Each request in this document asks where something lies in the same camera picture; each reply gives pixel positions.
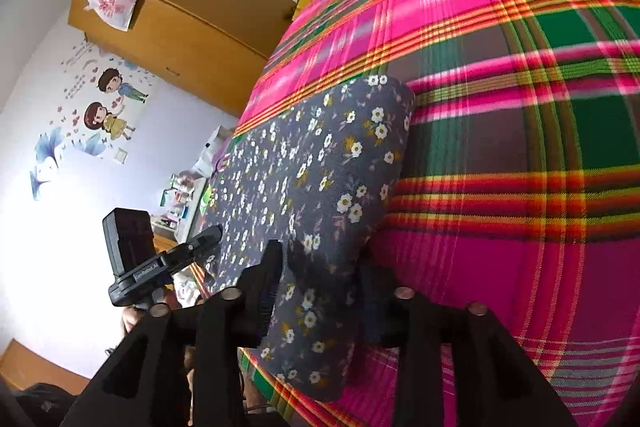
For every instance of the cartoon wall sticker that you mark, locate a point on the cartoon wall sticker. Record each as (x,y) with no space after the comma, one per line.
(107,117)

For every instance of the grey floral garment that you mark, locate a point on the grey floral garment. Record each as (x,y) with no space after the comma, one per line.
(310,167)

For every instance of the person's left hand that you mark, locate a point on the person's left hand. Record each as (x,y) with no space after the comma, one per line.
(132,319)

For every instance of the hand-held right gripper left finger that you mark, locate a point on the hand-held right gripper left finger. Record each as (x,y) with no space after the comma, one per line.
(260,302)

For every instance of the white plastic bag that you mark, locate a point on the white plastic bag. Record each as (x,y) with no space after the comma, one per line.
(112,4)

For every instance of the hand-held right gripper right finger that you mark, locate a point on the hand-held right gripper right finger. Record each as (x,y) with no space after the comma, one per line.
(385,317)

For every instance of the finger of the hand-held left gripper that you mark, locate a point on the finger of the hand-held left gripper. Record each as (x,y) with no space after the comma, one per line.
(197,244)

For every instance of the pink green plaid blanket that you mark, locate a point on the pink green plaid blanket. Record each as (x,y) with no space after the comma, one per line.
(500,232)

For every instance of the wooden wardrobe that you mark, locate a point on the wooden wardrobe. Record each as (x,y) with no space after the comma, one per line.
(200,22)

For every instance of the yellow paper bag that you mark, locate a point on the yellow paper bag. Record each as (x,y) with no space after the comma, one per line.
(305,4)

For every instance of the cluster of cosmetic bottles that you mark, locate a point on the cluster of cosmetic bottles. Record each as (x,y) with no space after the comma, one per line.
(180,199)

